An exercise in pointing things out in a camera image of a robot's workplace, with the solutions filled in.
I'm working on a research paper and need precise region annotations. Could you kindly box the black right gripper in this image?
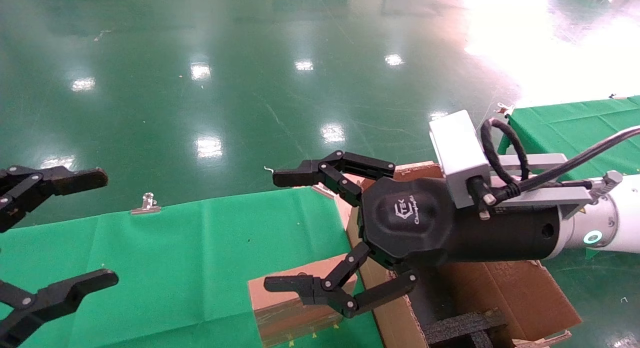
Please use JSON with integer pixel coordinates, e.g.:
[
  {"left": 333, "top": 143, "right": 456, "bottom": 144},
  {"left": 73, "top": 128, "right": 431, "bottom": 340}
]
[{"left": 263, "top": 150, "right": 562, "bottom": 319}]

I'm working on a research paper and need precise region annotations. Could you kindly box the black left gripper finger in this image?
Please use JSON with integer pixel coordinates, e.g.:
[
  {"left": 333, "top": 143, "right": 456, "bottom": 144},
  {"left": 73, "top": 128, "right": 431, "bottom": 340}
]
[
  {"left": 0, "top": 268, "right": 120, "bottom": 348},
  {"left": 0, "top": 165, "right": 109, "bottom": 234}
]

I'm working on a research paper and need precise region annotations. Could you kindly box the small brown cardboard box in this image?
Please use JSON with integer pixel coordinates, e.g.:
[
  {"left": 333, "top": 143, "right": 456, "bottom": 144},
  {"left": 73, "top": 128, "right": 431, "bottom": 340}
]
[{"left": 247, "top": 252, "right": 359, "bottom": 348}]

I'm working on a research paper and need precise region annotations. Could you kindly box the large open cardboard carton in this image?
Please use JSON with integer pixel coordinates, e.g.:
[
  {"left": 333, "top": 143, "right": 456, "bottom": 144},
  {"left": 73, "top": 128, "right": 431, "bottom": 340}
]
[{"left": 344, "top": 160, "right": 584, "bottom": 348}]

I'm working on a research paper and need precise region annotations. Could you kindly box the black foam base pad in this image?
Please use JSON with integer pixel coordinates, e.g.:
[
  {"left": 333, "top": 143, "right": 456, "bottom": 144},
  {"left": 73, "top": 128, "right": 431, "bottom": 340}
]
[{"left": 414, "top": 269, "right": 453, "bottom": 330}]

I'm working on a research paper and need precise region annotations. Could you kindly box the large green tablecloth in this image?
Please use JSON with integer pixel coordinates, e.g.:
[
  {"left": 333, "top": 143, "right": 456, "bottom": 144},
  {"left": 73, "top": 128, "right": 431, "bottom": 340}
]
[{"left": 0, "top": 186, "right": 384, "bottom": 348}]

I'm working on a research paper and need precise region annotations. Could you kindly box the black foam insert block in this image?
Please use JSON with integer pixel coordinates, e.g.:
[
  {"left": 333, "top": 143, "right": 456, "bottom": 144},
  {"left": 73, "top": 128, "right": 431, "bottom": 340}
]
[{"left": 423, "top": 309, "right": 507, "bottom": 348}]

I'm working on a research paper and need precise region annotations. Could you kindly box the green tablecloth with yellow specks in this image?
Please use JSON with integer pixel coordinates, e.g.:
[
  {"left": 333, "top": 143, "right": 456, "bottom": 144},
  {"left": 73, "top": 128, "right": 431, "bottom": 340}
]
[{"left": 497, "top": 95, "right": 640, "bottom": 261}]

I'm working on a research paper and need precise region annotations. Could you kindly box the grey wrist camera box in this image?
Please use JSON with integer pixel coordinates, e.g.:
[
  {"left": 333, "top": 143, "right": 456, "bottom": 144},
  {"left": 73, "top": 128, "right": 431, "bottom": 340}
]
[{"left": 428, "top": 110, "right": 494, "bottom": 210}]

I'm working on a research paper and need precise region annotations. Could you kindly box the grey metal camera bracket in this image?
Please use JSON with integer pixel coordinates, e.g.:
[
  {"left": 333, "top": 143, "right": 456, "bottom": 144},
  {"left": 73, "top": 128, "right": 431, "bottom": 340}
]
[{"left": 489, "top": 153, "right": 624, "bottom": 220}]

